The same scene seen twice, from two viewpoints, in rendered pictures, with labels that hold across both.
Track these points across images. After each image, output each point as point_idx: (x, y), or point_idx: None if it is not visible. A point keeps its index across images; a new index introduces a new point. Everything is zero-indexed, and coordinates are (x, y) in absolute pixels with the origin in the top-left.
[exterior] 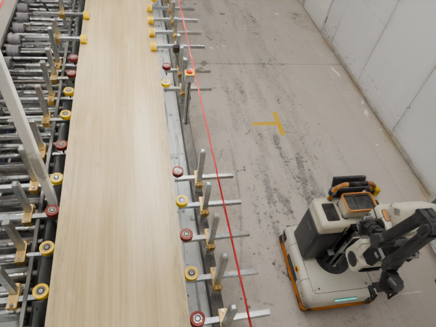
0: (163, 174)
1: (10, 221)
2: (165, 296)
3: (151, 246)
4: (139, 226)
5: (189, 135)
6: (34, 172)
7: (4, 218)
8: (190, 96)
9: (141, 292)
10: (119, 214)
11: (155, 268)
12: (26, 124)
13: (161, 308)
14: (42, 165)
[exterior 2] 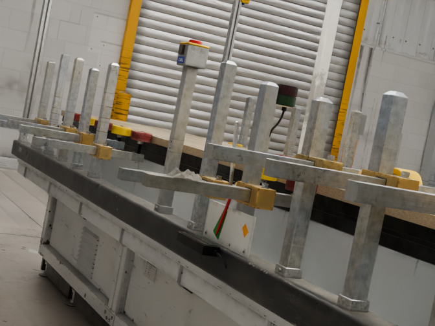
0: (164, 137)
1: (294, 109)
2: (111, 121)
3: (144, 129)
4: (167, 134)
5: (141, 202)
6: (341, 161)
7: (300, 108)
8: (180, 231)
9: (138, 127)
10: (199, 141)
11: (131, 126)
12: (323, 26)
13: (113, 121)
14: (309, 97)
